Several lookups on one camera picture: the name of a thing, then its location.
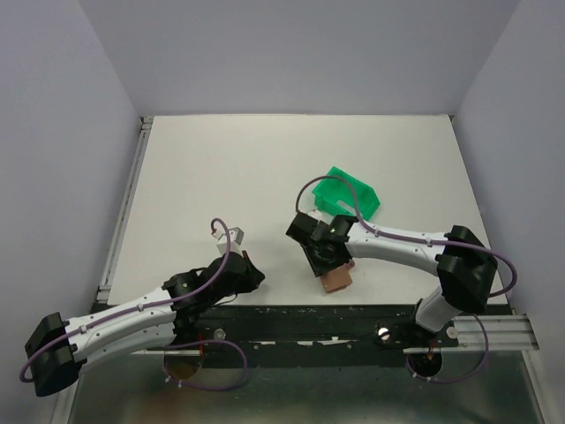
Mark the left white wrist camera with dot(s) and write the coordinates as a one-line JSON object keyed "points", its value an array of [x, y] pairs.
{"points": [[230, 240]]}

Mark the aluminium extrusion rail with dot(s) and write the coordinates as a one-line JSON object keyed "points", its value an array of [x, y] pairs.
{"points": [[505, 333]]}

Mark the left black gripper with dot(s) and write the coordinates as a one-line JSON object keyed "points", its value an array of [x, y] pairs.
{"points": [[253, 276]]}

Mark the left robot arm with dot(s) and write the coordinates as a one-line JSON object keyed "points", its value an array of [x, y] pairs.
{"points": [[59, 350]]}

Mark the green plastic bin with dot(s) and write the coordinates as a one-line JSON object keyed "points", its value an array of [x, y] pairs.
{"points": [[334, 197]]}

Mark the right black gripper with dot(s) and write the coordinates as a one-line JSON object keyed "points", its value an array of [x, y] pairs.
{"points": [[319, 268]]}

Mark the tan leather card holder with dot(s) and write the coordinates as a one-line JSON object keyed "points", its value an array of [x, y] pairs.
{"points": [[337, 279]]}

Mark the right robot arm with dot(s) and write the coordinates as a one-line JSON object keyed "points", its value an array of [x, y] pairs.
{"points": [[465, 268]]}

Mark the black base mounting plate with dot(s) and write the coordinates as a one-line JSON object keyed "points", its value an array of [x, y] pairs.
{"points": [[309, 336]]}

